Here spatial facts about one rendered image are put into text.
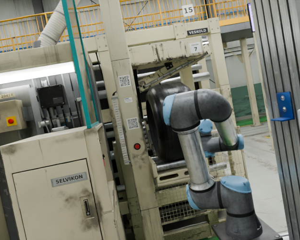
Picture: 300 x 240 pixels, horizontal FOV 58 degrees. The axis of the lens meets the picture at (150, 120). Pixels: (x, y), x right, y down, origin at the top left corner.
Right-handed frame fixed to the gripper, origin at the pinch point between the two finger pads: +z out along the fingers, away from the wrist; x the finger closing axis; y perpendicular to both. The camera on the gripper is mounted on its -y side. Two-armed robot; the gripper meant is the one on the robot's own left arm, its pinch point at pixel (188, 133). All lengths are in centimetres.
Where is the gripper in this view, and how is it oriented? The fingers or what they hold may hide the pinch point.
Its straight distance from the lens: 167.7
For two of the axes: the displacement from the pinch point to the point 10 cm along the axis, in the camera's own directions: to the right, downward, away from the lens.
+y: -2.0, -9.8, 0.7
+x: -9.7, 1.9, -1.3
